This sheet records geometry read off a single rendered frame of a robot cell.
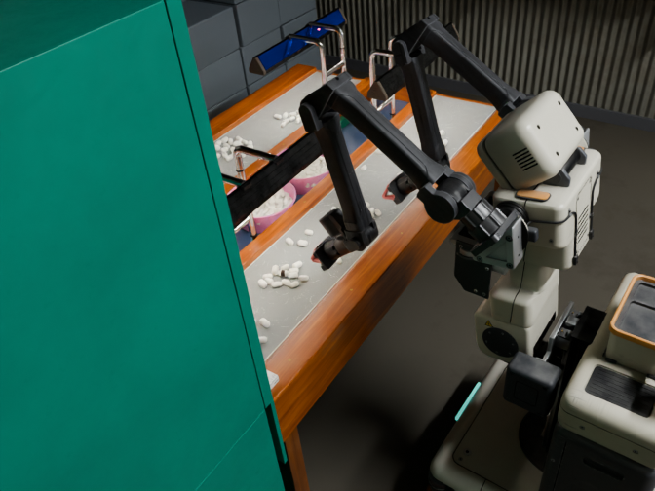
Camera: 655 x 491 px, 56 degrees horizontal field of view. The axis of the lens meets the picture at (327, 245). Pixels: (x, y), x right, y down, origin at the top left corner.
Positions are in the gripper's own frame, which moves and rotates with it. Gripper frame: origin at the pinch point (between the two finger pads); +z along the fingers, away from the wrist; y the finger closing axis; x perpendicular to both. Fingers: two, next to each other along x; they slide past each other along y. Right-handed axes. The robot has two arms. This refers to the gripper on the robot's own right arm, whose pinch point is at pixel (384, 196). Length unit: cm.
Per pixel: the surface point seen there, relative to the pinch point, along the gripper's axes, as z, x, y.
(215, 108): 164, -78, -94
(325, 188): 28.4, -12.0, -6.0
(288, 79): 83, -59, -79
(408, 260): 0.7, 21.5, 8.1
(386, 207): 11.3, 6.0, -8.7
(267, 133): 68, -42, -33
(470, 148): 1, 11, -56
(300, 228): 27.0, -7.3, 15.7
